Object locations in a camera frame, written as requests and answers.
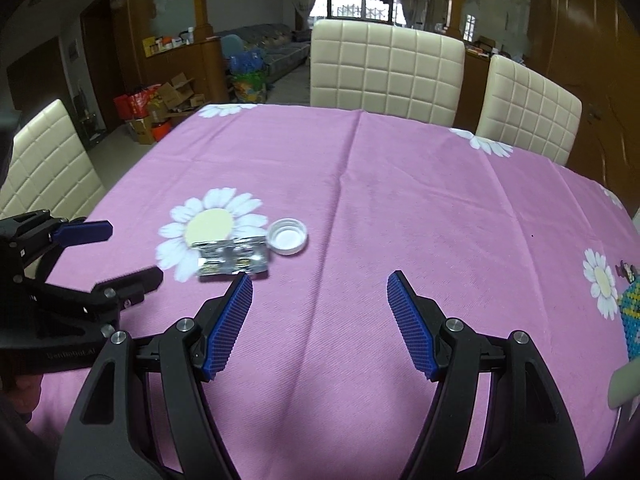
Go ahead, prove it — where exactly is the pink floral tablecloth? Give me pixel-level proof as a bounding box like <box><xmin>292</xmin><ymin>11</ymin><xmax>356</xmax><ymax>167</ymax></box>
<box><xmin>25</xmin><ymin>102</ymin><xmax>640</xmax><ymax>480</ymax></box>

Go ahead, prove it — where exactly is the cream quilted chair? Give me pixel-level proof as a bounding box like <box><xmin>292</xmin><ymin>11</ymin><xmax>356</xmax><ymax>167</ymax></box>
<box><xmin>475</xmin><ymin>55</ymin><xmax>583</xmax><ymax>166</ymax></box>
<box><xmin>309</xmin><ymin>20</ymin><xmax>466</xmax><ymax>128</ymax></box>
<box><xmin>0</xmin><ymin>99</ymin><xmax>107</xmax><ymax>221</ymax></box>

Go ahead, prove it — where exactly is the window with grille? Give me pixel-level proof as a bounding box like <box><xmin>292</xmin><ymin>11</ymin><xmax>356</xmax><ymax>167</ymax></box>
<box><xmin>320</xmin><ymin>0</ymin><xmax>407</xmax><ymax>26</ymax></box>

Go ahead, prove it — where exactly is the silver blister pack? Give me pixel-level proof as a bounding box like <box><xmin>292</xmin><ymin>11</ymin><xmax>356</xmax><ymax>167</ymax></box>
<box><xmin>192</xmin><ymin>235</ymin><xmax>271</xmax><ymax>281</ymax></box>

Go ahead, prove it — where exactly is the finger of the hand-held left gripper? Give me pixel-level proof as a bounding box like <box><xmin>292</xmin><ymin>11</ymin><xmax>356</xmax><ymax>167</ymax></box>
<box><xmin>90</xmin><ymin>266</ymin><xmax>165</xmax><ymax>311</ymax></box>
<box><xmin>50</xmin><ymin>219</ymin><xmax>114</xmax><ymax>250</ymax></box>

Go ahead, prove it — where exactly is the open cardboard box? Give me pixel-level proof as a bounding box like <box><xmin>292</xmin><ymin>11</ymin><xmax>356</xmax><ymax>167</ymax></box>
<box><xmin>155</xmin><ymin>74</ymin><xmax>207</xmax><ymax>116</ymax></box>

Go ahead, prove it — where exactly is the white bottle cap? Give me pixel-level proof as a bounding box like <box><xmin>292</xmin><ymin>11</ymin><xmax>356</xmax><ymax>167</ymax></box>
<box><xmin>266</xmin><ymin>217</ymin><xmax>309</xmax><ymax>256</ymax></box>

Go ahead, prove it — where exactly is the pale green object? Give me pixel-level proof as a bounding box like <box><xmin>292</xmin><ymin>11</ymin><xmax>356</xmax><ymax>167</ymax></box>
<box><xmin>607</xmin><ymin>360</ymin><xmax>640</xmax><ymax>408</ymax></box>

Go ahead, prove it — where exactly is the red bag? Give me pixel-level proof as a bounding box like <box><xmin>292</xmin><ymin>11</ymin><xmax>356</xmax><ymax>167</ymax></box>
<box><xmin>114</xmin><ymin>87</ymin><xmax>162</xmax><ymax>122</ymax></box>

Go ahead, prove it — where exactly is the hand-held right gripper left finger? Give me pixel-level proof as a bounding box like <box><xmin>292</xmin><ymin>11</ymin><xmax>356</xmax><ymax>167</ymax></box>
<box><xmin>62</xmin><ymin>272</ymin><xmax>254</xmax><ymax>480</ymax></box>

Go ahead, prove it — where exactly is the colourful beaded item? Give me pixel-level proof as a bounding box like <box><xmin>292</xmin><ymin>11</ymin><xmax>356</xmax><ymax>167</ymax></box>
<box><xmin>617</xmin><ymin>280</ymin><xmax>640</xmax><ymax>361</ymax></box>

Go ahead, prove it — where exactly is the grey sofa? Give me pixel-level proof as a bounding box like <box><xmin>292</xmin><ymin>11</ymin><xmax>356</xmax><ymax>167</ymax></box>
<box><xmin>217</xmin><ymin>24</ymin><xmax>312</xmax><ymax>83</ymax></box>

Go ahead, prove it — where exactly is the yellow box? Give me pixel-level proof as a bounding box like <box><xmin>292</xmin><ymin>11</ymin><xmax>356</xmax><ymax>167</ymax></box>
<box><xmin>142</xmin><ymin>35</ymin><xmax>176</xmax><ymax>56</ymax></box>

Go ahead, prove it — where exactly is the pack of water bottles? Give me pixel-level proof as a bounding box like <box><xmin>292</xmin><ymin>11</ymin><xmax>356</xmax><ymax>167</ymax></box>
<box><xmin>229</xmin><ymin>50</ymin><xmax>269</xmax><ymax>104</ymax></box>

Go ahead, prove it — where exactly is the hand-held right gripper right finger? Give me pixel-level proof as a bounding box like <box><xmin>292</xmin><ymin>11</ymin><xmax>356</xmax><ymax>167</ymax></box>
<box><xmin>386</xmin><ymin>270</ymin><xmax>586</xmax><ymax>480</ymax></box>

